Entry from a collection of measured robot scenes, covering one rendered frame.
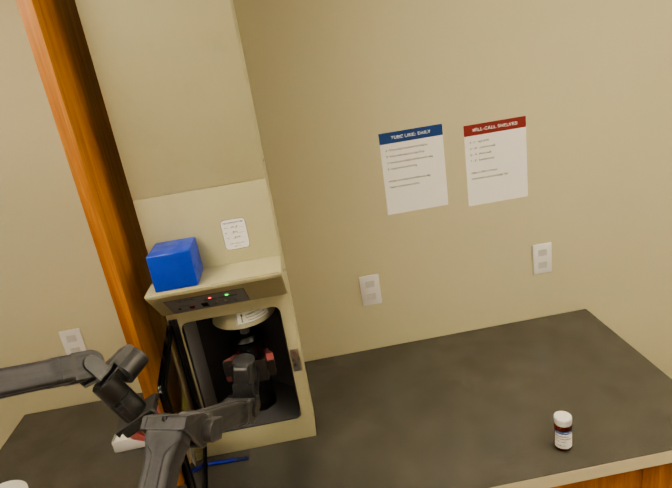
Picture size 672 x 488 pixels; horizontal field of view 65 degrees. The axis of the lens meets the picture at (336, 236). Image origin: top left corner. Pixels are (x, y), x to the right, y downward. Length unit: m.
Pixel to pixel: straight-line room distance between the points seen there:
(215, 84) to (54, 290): 1.01
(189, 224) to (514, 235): 1.14
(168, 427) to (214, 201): 0.58
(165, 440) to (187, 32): 0.83
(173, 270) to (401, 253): 0.87
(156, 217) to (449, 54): 1.01
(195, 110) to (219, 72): 0.10
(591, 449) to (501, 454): 0.22
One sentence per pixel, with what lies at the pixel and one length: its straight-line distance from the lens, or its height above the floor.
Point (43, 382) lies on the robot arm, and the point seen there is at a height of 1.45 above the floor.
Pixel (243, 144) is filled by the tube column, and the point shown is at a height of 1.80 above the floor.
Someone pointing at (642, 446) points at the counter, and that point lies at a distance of 1.62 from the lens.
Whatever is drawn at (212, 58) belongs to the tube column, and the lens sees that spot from 1.28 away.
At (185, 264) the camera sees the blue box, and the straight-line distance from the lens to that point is 1.27.
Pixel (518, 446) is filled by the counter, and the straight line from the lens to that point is 1.56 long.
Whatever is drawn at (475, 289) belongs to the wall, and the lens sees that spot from 2.00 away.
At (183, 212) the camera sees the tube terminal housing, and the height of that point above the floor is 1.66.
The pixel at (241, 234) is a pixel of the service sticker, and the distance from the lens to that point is 1.34.
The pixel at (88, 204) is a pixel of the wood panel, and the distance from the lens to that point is 1.29.
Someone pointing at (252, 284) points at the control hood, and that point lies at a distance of 1.28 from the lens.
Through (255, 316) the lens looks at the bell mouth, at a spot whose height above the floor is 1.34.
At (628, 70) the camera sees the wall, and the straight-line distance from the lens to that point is 2.04.
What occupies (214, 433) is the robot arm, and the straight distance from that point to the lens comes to 1.03.
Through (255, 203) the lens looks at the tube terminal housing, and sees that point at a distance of 1.32.
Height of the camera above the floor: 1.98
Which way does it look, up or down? 19 degrees down
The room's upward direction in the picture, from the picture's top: 9 degrees counter-clockwise
